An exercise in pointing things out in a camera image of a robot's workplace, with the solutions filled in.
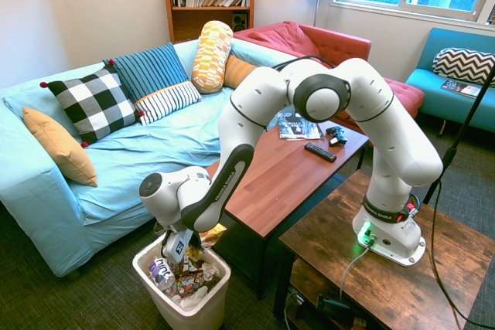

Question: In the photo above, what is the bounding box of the white plastic trash bin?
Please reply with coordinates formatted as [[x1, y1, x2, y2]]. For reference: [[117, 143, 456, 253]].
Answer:
[[131, 231, 232, 330]]

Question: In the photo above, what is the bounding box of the black power adapter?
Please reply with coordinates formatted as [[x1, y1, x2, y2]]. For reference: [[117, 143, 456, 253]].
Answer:
[[316, 293, 355, 318]]

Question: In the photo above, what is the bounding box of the magazine with white edge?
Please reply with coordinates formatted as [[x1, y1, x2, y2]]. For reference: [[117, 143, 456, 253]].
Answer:
[[278, 133, 325, 141]]

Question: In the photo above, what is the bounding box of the black camera stand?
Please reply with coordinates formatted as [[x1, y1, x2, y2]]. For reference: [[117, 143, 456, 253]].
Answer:
[[423, 63, 495, 206]]

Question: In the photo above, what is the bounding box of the dark cover business magazine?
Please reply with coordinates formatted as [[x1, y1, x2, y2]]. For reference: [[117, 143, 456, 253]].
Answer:
[[277, 111, 324, 139]]

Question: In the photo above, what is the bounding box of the black stand cable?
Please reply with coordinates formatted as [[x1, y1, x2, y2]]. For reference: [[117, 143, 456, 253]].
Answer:
[[429, 179, 495, 321]]

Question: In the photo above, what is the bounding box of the grey base cable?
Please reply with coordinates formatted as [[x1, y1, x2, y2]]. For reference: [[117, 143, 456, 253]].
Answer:
[[339, 244, 373, 302]]

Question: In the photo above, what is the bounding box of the blue striped pillow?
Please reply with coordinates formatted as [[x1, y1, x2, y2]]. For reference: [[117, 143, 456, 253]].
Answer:
[[103, 42, 190, 104]]

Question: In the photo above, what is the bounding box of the teal sofa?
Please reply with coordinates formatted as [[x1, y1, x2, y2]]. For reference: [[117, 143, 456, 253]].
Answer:
[[405, 27, 495, 134]]

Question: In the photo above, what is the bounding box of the yellow patterned bolster pillow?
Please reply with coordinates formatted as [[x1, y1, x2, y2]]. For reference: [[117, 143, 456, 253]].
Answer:
[[190, 20, 235, 94]]

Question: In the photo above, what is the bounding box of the yellow chip bag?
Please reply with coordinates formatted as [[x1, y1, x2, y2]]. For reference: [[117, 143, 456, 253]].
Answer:
[[199, 223, 228, 250]]

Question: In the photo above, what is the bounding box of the black white checkered pillow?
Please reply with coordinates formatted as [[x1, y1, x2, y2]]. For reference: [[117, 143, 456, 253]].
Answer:
[[39, 58, 145, 149]]

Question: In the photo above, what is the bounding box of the small black speaker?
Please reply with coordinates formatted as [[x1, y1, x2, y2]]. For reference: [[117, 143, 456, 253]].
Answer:
[[231, 12, 248, 32]]

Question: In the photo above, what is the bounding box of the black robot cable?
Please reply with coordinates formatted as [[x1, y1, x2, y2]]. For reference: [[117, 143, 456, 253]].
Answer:
[[272, 54, 338, 73]]

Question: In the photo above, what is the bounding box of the crumpled white paper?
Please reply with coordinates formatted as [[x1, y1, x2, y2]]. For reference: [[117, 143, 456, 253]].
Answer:
[[179, 285, 212, 311]]

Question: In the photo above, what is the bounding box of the dark glossy magazine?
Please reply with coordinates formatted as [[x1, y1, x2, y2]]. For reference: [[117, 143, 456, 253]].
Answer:
[[440, 79, 483, 99]]

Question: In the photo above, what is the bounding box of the wooden bookshelf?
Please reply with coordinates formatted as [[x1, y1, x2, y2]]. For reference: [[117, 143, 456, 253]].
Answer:
[[159, 0, 259, 44]]

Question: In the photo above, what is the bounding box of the black tv remote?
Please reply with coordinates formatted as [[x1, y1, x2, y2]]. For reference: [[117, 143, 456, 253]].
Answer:
[[304, 141, 338, 164]]

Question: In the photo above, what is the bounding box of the red snack wrapper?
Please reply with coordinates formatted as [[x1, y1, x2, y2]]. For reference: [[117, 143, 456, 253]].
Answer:
[[176, 270, 205, 299]]

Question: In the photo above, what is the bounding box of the orange square cushion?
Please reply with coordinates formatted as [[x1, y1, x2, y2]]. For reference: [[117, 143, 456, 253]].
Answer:
[[22, 107, 99, 188], [223, 54, 259, 90]]

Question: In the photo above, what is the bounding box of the white navy striped pillow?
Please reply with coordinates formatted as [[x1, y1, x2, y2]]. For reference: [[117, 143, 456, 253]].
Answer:
[[134, 80, 203, 127]]

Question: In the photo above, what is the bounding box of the red cushion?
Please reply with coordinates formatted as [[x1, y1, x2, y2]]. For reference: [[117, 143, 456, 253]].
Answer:
[[247, 21, 321, 57]]

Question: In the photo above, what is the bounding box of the light blue sofa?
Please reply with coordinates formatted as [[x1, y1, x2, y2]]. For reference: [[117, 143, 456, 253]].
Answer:
[[0, 38, 280, 279]]

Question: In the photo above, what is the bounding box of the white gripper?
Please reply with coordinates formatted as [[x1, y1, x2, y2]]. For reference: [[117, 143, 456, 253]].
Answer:
[[161, 228, 203, 267]]

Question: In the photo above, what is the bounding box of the red sofa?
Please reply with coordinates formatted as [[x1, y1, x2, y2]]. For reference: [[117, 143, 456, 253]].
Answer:
[[233, 20, 425, 127]]

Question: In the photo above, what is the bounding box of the reddish wood coffee table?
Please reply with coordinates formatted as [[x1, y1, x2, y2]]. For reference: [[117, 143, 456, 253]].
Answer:
[[204, 120, 370, 301]]

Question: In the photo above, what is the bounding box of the rustic brown wood table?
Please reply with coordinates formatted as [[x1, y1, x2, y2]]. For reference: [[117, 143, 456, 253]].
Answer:
[[272, 169, 495, 330]]

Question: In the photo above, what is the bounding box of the hint water bottle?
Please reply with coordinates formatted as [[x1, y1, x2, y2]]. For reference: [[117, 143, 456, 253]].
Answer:
[[148, 257, 177, 291]]

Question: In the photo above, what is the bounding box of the black game controller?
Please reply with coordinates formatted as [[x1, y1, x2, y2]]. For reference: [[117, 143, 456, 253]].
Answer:
[[325, 125, 348, 148]]

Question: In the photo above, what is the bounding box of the black white chevron pillow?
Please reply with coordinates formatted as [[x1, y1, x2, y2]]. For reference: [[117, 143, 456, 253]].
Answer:
[[432, 47, 495, 87]]

